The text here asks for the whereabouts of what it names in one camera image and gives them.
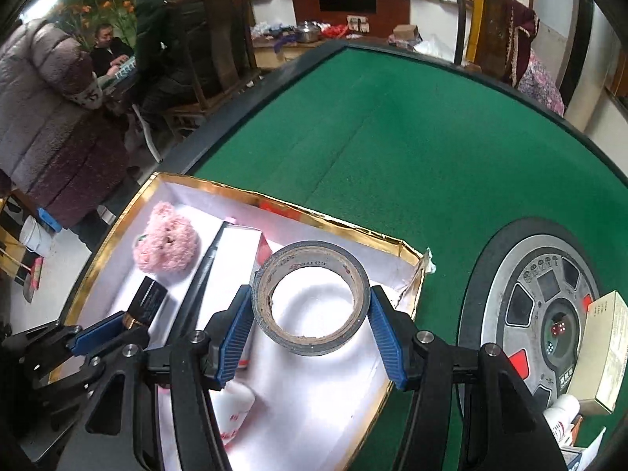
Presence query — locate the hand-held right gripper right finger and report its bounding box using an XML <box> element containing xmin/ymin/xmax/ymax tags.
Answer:
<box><xmin>368</xmin><ymin>285</ymin><xmax>570</xmax><ymax>471</ymax></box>

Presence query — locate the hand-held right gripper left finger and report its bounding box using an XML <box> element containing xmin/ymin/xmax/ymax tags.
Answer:
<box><xmin>59</xmin><ymin>283</ymin><xmax>256</xmax><ymax>471</ymax></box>

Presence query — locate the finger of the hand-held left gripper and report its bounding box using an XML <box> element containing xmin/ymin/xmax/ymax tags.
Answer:
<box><xmin>7</xmin><ymin>310</ymin><xmax>131</xmax><ymax>359</ymax></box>
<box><xmin>29</xmin><ymin>326</ymin><xmax>150</xmax><ymax>393</ymax></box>

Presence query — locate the gold-edged white cardboard box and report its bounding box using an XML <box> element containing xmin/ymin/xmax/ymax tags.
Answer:
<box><xmin>61</xmin><ymin>172</ymin><xmax>436</xmax><ymax>471</ymax></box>

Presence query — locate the black tape roll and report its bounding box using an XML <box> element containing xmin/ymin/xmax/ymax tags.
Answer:
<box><xmin>250</xmin><ymin>240</ymin><xmax>372</xmax><ymax>358</ymax></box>

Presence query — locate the large white pill bottle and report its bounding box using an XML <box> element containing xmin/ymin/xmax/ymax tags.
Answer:
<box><xmin>542</xmin><ymin>393</ymin><xmax>582</xmax><ymax>447</ymax></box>

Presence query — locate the small black box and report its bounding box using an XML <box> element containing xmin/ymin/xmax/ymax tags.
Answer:
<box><xmin>120</xmin><ymin>276</ymin><xmax>169</xmax><ymax>329</ymax></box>

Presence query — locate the small white bottle red label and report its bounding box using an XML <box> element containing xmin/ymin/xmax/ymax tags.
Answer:
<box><xmin>208</xmin><ymin>383</ymin><xmax>256</xmax><ymax>449</ymax></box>

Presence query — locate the black pen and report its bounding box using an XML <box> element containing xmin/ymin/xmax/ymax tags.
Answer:
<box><xmin>169</xmin><ymin>221</ymin><xmax>231</xmax><ymax>339</ymax></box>

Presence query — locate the long white ointment box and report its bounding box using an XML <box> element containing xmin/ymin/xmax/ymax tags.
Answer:
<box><xmin>216</xmin><ymin>223</ymin><xmax>274</xmax><ymax>369</ymax></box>

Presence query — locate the pink fluffy ball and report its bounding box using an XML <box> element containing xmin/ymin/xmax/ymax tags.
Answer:
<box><xmin>132</xmin><ymin>200</ymin><xmax>202</xmax><ymax>276</ymax></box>

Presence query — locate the white bucket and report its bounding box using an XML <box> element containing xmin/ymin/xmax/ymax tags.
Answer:
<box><xmin>20</xmin><ymin>215</ymin><xmax>56</xmax><ymax>257</ymax></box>

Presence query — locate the round table control panel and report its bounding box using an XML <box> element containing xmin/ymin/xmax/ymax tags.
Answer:
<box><xmin>456</xmin><ymin>217</ymin><xmax>616</xmax><ymax>433</ymax></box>

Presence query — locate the green and white medicine box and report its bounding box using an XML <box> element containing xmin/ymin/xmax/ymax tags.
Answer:
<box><xmin>564</xmin><ymin>289</ymin><xmax>628</xmax><ymax>415</ymax></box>

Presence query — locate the blue and white medicine box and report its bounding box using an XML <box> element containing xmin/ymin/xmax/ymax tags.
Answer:
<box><xmin>559</xmin><ymin>427</ymin><xmax>609</xmax><ymax>471</ymax></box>

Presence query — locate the row of mahjong tiles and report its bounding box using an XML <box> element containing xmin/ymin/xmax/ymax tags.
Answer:
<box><xmin>100</xmin><ymin>56</ymin><xmax>138</xmax><ymax>91</ymax></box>

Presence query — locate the wooden coffee table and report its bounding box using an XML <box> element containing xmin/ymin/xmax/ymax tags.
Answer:
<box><xmin>250</xmin><ymin>29</ymin><xmax>344</xmax><ymax>70</ymax></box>

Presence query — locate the floral cloth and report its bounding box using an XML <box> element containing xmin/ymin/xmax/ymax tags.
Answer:
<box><xmin>517</xmin><ymin>46</ymin><xmax>566</xmax><ymax>119</ymax></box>

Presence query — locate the small cardboard box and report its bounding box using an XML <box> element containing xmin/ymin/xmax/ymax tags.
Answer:
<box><xmin>390</xmin><ymin>24</ymin><xmax>423</xmax><ymax>50</ymax></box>

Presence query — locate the brown wooden chair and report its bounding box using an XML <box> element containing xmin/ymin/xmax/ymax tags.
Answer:
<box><xmin>159</xmin><ymin>0</ymin><xmax>263</xmax><ymax>141</ymax></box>

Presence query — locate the metal pot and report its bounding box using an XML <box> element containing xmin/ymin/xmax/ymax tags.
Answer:
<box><xmin>293</xmin><ymin>20</ymin><xmax>323</xmax><ymax>43</ymax></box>

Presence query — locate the dark wooden chair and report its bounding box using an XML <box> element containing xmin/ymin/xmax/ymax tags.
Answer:
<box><xmin>447</xmin><ymin>0</ymin><xmax>538</xmax><ymax>84</ymax></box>

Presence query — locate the maroon fringed cloth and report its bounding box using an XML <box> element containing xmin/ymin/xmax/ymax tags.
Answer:
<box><xmin>508</xmin><ymin>0</ymin><xmax>540</xmax><ymax>90</ymax></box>

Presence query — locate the red wooden television cabinet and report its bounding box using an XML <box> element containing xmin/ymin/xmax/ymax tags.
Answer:
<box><xmin>288</xmin><ymin>0</ymin><xmax>412</xmax><ymax>35</ymax></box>

